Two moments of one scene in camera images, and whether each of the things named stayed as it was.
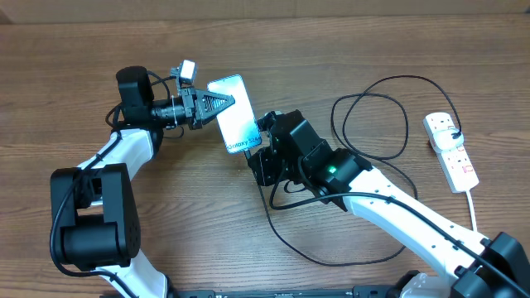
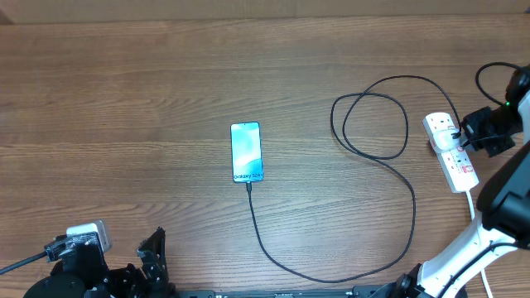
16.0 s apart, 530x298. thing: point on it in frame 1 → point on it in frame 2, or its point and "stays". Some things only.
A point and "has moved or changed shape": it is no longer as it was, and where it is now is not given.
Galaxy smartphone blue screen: [238, 122] has moved or changed shape
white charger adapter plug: [445, 141] stays
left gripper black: [198, 96] → [154, 253]
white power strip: [455, 164] stays
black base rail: [358, 291] stays
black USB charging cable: [333, 264] → [368, 156]
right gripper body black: [272, 165] → [491, 129]
